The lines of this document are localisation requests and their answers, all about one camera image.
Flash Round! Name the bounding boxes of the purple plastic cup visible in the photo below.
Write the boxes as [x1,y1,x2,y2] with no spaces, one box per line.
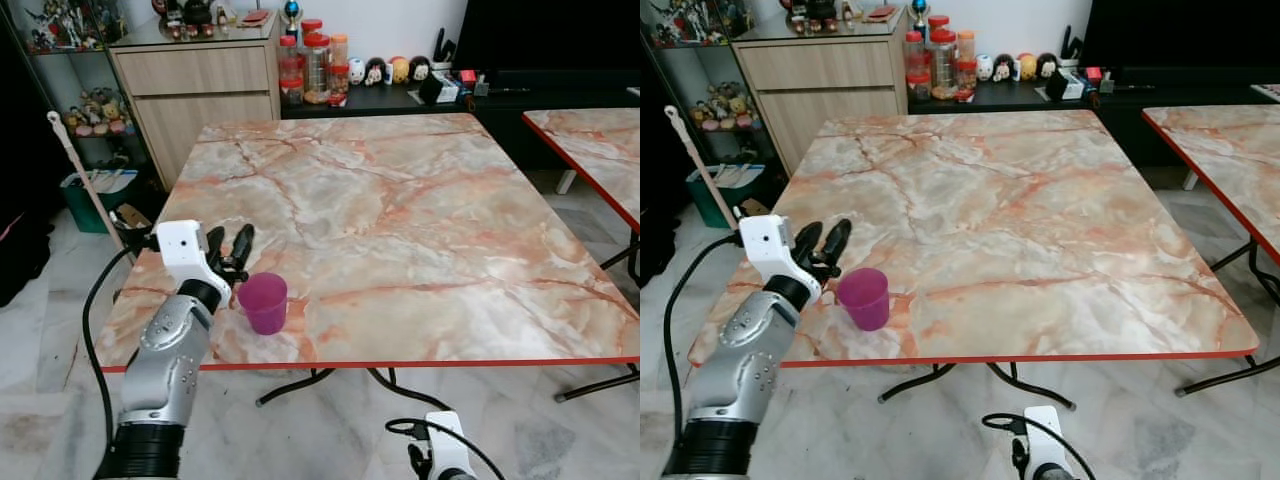
[237,272,290,336]
[836,267,892,332]

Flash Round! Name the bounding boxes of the green storage bin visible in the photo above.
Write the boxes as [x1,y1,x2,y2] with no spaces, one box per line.
[60,168,141,234]
[686,163,766,229]

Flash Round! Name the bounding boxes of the long wooden stick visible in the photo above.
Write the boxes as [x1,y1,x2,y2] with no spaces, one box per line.
[665,105,739,229]
[47,112,129,256]

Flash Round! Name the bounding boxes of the light wooden drawer cabinet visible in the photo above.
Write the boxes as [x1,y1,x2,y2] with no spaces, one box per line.
[732,8,909,176]
[108,12,284,191]

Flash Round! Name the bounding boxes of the black cloth covered furniture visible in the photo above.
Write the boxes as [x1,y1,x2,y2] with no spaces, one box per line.
[0,40,53,307]
[640,95,691,287]

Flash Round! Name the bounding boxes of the large marble folding table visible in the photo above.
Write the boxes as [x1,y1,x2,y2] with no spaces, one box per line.
[97,112,641,411]
[688,108,1280,411]

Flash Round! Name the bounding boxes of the plush toy figurines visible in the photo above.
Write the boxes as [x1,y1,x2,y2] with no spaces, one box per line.
[63,87,137,138]
[688,81,758,132]

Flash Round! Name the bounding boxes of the slim red-lidded jar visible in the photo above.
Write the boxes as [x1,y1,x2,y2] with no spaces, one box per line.
[904,30,927,102]
[278,35,304,107]

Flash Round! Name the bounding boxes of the large red-lidded clear jar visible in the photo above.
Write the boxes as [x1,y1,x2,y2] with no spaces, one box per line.
[302,32,331,105]
[927,27,959,100]

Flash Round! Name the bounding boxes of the glass display shelf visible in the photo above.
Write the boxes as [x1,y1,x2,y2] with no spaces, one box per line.
[640,0,791,191]
[0,0,166,201]

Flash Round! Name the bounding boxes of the dark figurines group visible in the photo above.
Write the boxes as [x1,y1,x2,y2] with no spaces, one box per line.
[779,0,867,36]
[152,0,241,41]

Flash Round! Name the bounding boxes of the marble table with red edge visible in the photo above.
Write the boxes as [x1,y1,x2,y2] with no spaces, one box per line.
[522,108,641,286]
[1142,103,1280,306]

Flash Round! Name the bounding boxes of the robot model figures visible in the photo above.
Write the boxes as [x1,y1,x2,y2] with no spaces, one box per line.
[648,0,753,48]
[20,0,128,53]

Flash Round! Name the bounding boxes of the black white box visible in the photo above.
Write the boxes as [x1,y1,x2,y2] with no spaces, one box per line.
[1045,68,1087,101]
[418,72,462,105]

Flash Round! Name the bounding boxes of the black television console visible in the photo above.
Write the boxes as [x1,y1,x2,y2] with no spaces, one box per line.
[282,70,641,169]
[908,66,1280,169]

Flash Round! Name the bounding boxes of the black flat television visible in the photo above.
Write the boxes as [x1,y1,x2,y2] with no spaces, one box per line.
[455,0,641,73]
[1082,0,1280,69]

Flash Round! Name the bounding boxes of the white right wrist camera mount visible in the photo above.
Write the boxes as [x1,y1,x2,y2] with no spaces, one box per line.
[1022,405,1069,480]
[425,410,473,480]

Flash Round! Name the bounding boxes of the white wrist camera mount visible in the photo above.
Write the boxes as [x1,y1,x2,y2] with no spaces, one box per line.
[739,214,823,298]
[1022,405,1069,480]
[155,220,234,294]
[425,410,473,480]

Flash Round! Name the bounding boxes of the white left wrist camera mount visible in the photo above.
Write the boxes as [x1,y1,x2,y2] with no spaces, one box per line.
[155,220,234,294]
[739,214,823,298]

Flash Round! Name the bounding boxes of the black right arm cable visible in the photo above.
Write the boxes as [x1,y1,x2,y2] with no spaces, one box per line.
[385,417,508,480]
[982,412,1099,480]

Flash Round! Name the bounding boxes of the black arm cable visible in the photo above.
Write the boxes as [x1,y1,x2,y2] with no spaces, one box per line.
[663,235,746,441]
[82,243,161,441]
[982,412,1099,480]
[385,417,508,480]

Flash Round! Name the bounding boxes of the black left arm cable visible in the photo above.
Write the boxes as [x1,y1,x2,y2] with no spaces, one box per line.
[82,243,161,441]
[663,235,746,441]

